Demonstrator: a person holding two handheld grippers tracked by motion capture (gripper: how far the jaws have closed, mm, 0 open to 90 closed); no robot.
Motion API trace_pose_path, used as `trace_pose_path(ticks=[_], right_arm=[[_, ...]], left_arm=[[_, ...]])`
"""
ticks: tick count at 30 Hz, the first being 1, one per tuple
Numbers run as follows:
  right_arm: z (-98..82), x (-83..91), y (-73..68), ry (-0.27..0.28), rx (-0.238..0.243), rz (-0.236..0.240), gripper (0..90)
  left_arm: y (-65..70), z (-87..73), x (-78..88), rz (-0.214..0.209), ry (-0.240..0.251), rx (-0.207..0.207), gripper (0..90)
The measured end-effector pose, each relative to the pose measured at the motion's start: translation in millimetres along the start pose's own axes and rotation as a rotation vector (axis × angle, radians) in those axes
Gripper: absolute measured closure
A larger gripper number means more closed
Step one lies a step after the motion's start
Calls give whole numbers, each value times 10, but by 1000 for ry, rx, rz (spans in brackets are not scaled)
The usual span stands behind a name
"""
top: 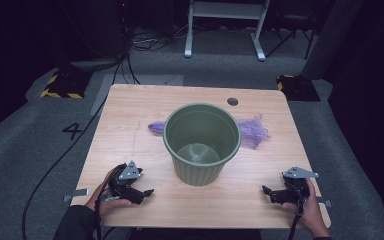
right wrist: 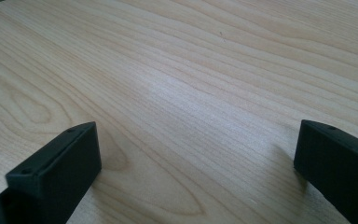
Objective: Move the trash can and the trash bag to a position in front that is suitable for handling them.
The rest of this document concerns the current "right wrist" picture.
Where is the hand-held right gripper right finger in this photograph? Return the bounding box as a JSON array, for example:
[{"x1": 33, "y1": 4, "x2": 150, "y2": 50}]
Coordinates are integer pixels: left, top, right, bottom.
[{"x1": 293, "y1": 119, "x2": 358, "y2": 224}]

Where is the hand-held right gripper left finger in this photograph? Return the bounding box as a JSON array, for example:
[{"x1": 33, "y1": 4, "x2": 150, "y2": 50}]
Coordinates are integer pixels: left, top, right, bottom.
[{"x1": 0, "y1": 120, "x2": 103, "y2": 224}]

